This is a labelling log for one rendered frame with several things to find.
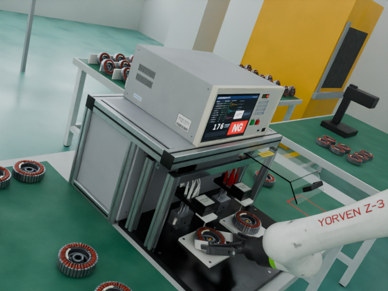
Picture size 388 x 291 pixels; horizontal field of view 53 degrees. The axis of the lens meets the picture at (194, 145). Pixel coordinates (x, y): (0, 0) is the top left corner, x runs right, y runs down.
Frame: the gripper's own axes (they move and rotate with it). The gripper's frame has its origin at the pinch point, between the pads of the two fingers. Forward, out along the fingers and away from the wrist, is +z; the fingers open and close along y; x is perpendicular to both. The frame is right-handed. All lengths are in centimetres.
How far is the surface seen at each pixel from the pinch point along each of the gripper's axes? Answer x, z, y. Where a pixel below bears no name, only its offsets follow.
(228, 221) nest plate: -1.2, 6.5, -19.2
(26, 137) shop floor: -37, 227, -44
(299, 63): -102, 133, -340
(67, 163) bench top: -28, 60, 17
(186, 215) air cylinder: -7.9, 9.7, 0.8
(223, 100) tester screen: -47.5, -12.4, 3.9
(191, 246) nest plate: 0.8, 3.0, 6.6
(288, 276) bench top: 16.5, -17.6, -21.4
